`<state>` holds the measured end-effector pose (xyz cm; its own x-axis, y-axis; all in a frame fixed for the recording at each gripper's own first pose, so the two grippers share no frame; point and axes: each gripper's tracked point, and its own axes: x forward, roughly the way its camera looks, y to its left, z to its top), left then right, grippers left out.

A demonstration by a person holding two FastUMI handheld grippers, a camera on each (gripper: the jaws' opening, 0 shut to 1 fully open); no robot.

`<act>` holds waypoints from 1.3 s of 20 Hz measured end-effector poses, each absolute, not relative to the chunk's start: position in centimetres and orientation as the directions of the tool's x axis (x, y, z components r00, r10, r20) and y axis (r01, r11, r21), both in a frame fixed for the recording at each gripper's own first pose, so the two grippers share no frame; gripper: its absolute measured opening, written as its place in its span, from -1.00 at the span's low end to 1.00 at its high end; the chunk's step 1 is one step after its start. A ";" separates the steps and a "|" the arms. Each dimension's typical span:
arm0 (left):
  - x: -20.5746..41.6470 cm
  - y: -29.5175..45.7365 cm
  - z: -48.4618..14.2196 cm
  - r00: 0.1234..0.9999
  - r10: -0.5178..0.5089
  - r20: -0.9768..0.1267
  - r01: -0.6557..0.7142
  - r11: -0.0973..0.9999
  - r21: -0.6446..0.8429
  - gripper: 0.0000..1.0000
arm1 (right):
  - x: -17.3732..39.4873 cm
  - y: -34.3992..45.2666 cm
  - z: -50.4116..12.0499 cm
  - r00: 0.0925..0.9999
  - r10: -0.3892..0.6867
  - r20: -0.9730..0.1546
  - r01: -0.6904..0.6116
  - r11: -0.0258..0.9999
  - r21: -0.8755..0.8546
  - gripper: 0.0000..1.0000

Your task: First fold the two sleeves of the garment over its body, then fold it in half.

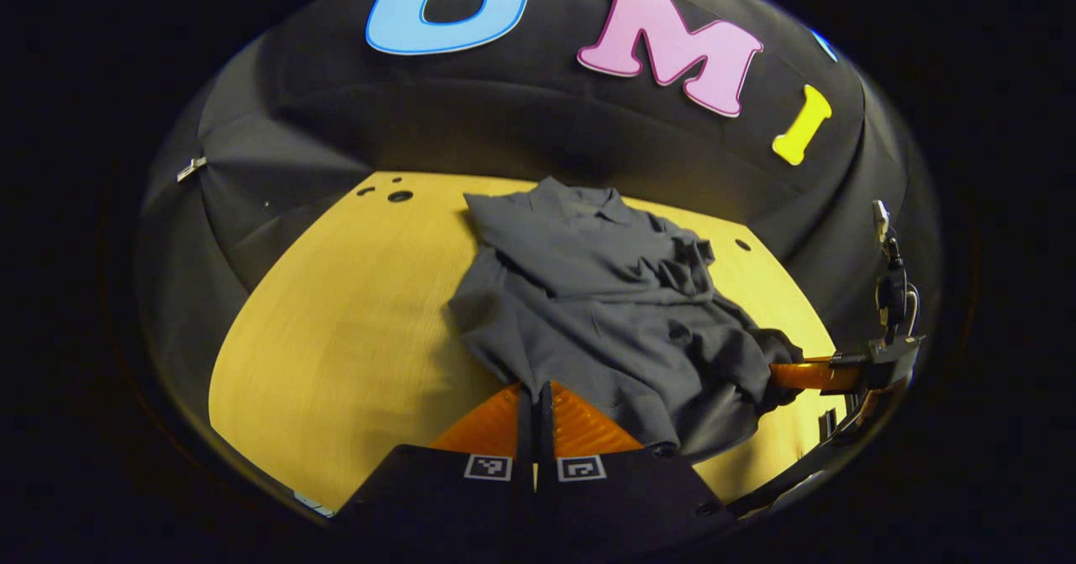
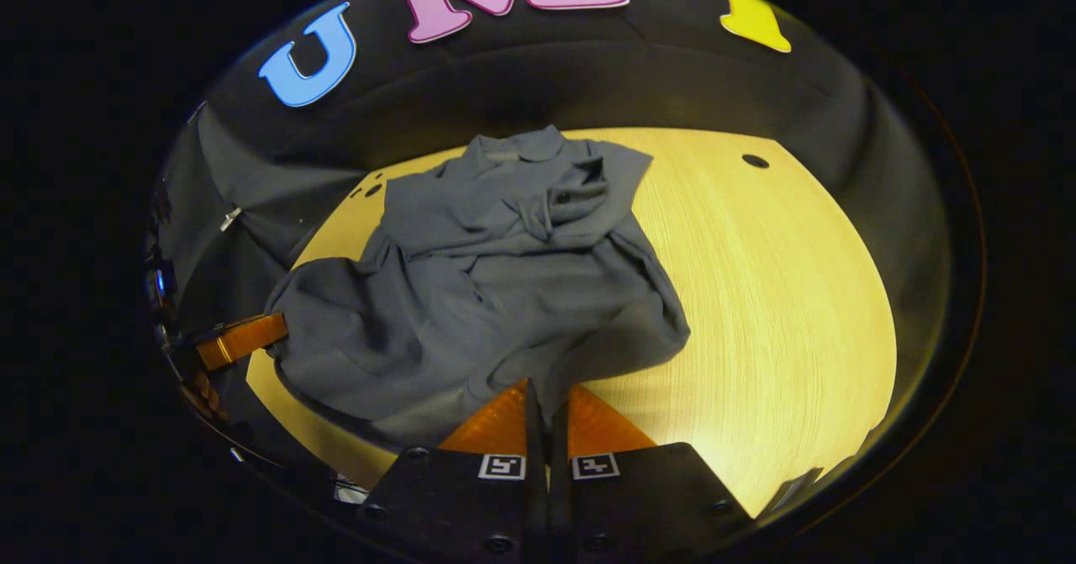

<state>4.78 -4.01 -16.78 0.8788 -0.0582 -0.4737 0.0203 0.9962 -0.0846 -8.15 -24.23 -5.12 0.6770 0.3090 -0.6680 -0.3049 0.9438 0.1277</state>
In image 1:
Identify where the grey long-sleeved shirt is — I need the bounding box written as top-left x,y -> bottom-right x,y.
448,177 -> 804,464

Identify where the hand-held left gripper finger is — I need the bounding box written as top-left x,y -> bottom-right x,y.
538,381 -> 736,548
336,383 -> 536,548

